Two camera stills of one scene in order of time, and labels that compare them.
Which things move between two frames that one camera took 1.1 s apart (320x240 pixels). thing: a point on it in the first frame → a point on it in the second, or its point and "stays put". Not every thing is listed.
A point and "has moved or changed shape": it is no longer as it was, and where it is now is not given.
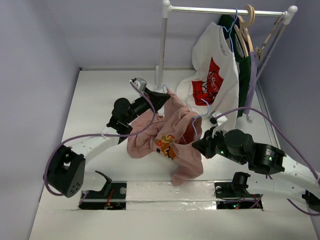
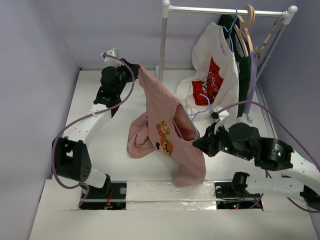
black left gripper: (157, 99) → (136, 68)
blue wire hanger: (230, 29) stays put
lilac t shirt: (251, 92) stays put
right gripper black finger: (203, 145) stays put
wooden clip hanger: (258, 51) stays put
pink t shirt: (171, 137) has moved or changed shape
